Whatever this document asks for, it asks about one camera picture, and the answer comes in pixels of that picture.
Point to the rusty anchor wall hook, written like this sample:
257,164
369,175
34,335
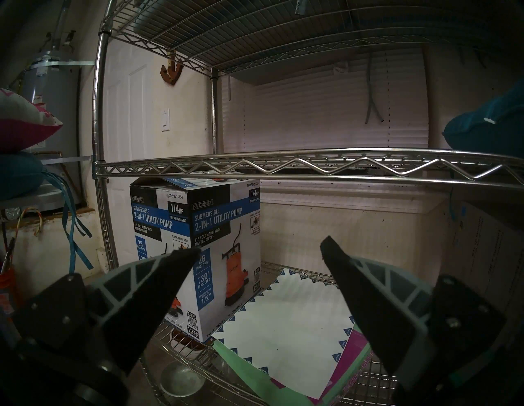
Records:
171,71

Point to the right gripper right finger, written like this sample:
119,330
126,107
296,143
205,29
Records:
380,311

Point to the white wall light switch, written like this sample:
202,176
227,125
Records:
165,120

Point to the grey water heater tank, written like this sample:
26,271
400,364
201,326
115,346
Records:
53,102

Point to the white window blinds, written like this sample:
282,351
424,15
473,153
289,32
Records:
307,110

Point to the green paper sheet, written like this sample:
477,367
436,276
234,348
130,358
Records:
254,376

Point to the white panel door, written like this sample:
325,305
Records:
131,114

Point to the utility pump cardboard box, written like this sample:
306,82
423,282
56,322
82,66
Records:
213,245

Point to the white pink flamingo pillow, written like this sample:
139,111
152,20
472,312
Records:
24,122

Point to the white folding table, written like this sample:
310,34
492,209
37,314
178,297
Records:
41,198

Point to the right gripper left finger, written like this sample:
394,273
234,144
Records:
135,303

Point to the small metal bowl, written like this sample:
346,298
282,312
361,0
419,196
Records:
180,380

